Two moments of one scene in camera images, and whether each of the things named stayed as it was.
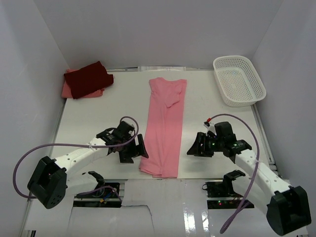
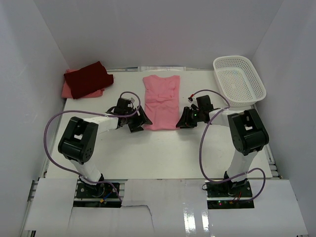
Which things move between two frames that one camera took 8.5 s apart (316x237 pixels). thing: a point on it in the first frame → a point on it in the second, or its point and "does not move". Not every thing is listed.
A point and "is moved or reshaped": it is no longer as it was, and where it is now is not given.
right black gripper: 196,149 → 184,122
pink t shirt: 163,133 is moved or reshaped
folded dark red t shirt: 89,80 does not move
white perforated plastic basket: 238,81 does not move
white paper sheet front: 149,207 does not move
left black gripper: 126,157 → 139,119
